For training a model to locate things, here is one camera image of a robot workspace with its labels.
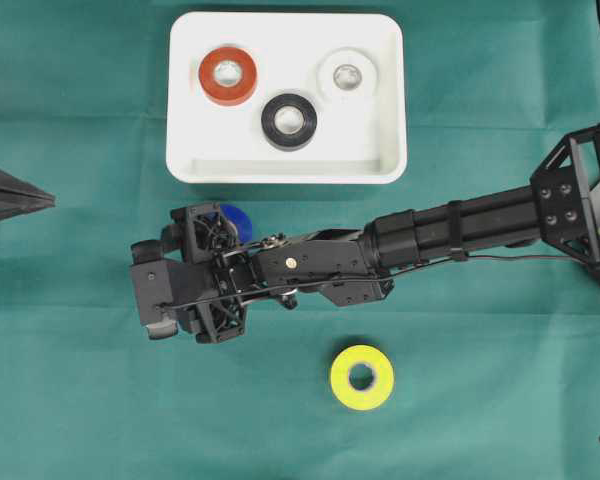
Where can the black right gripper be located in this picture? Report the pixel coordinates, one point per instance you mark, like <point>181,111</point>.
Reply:
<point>199,233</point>

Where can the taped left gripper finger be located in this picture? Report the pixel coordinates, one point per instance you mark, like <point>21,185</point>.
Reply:
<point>15,206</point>
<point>11,185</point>

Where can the blue tape roll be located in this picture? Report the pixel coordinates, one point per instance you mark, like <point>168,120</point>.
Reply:
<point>237,222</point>

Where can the black tape roll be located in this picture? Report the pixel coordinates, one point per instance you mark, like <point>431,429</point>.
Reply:
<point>288,121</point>

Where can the red tape roll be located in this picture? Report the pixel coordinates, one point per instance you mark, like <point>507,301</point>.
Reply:
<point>228,76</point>

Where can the white tape roll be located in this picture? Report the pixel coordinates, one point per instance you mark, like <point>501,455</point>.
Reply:
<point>347,74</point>

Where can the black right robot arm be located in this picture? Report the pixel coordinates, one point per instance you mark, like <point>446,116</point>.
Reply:
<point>350,267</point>

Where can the white plastic case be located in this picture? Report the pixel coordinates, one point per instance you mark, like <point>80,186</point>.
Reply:
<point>356,142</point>

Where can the yellow tape roll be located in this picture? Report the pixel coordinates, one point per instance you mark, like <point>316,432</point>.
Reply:
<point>361,378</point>

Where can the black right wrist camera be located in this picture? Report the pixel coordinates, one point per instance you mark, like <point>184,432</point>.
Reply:
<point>158,281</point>

